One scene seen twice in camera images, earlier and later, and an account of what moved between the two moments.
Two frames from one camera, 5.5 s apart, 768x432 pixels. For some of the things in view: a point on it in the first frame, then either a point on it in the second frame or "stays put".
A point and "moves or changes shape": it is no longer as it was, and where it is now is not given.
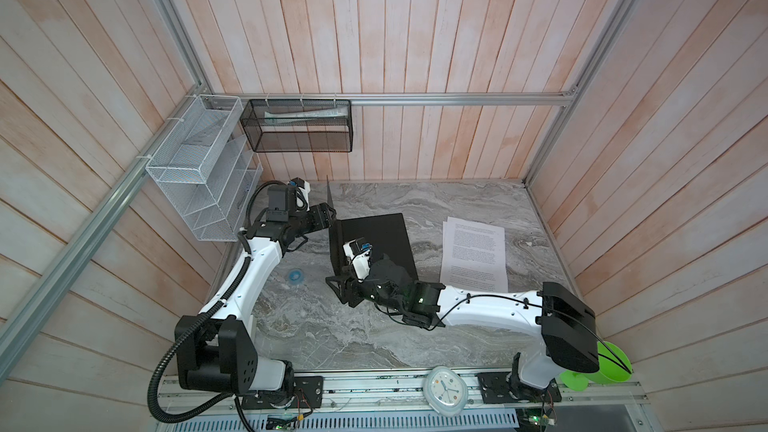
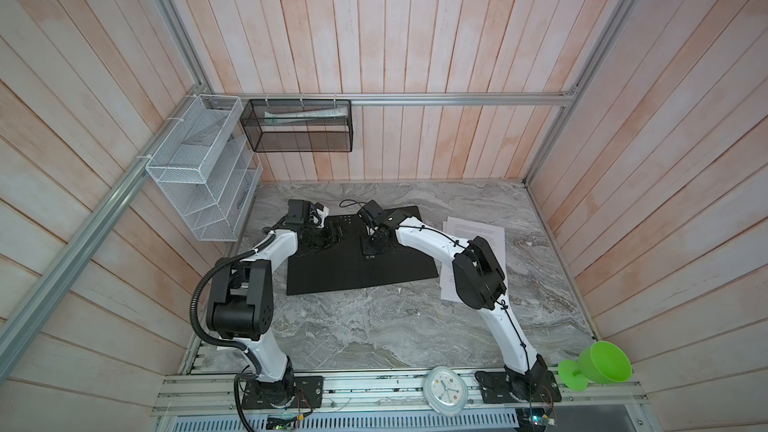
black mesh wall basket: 290,125 stays put
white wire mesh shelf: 206,171 stays put
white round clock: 445,390 stays put
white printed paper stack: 473,256 stays put
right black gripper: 349,281 to 368,251
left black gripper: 322,220 to 333,236
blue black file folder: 386,234 moves or changes shape
